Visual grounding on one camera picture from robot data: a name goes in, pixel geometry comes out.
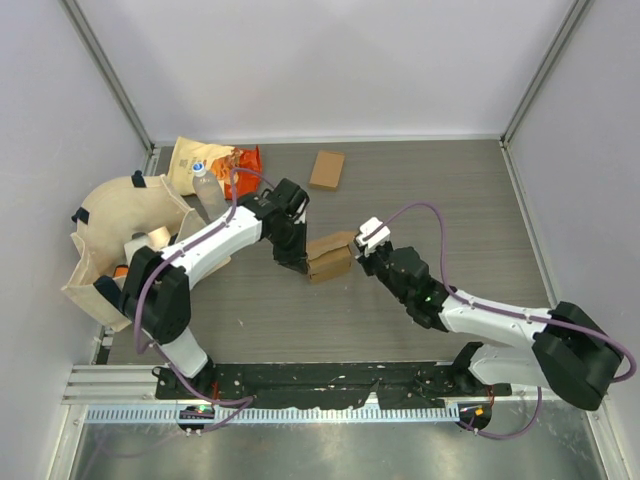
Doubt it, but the large cardboard box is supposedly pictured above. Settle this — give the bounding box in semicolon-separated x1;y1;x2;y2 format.
307;231;356;284

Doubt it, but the small cardboard box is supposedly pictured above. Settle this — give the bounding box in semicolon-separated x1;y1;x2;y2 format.
309;150;346;191

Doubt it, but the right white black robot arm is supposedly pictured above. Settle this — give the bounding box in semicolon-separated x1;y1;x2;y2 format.
354;241;623;411

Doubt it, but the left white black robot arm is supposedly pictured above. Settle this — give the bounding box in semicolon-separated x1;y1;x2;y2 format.
118;179;309;399

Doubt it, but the white box in bag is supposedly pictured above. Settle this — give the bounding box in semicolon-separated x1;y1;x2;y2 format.
124;236;151;265

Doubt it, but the beige orange snack bag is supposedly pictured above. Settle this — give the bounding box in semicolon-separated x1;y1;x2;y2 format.
167;137;263;200

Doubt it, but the clear plastic water bottle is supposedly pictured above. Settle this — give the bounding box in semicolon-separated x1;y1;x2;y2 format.
192;162;228;223

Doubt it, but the beige canvas tote bag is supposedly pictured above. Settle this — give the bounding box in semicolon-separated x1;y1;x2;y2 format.
62;172;205;332

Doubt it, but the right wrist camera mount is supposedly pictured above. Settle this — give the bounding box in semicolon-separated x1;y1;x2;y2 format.
353;217;391;258

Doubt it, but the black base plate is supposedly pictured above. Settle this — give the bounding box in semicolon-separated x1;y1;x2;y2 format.
152;362;512;410

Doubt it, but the white slotted cable duct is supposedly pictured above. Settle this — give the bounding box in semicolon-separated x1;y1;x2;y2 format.
85;404;460;425

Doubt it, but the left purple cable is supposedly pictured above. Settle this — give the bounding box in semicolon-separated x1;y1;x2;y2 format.
133;167;276;432

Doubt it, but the purple cable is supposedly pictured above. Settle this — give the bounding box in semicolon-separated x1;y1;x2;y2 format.
382;201;637;440
133;167;276;432

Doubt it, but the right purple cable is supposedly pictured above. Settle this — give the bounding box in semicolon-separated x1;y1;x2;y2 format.
382;201;637;440

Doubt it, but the left aluminium frame post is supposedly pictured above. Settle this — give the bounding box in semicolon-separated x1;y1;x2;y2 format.
59;0;154;154

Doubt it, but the aluminium frame post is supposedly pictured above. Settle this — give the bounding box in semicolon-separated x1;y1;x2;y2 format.
500;0;593;148
59;0;154;154

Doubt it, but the right aluminium frame post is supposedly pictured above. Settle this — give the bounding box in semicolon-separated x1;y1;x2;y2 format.
500;0;593;148

